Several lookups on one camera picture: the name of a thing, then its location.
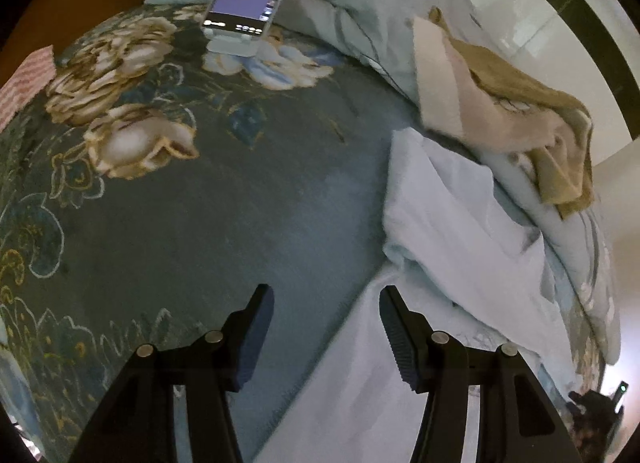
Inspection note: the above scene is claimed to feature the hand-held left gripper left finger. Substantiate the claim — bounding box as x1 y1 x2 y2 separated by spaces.
67 284 275 463

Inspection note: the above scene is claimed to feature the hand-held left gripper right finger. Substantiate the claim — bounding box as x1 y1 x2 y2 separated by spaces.
379 287 583 463

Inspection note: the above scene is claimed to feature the light blue garment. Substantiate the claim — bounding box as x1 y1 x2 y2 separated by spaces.
252 128 576 463

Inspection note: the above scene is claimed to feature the beige brown fleece garment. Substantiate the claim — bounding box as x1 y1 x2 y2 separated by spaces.
412 7 596 220

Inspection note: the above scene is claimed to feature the floral teal bed sheet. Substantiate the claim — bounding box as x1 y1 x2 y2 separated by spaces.
0 3 426 463

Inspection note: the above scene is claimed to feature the white phone stand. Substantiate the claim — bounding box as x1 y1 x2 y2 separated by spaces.
205 28 273 61

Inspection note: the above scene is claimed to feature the daisy print quilt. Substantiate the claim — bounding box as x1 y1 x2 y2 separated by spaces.
145 0 621 394

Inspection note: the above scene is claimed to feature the pink knitted cloth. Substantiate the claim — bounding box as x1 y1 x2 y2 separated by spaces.
0 45 55 128

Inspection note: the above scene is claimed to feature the white wardrobe with black stripe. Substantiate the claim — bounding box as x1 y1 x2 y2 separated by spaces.
470 0 640 184

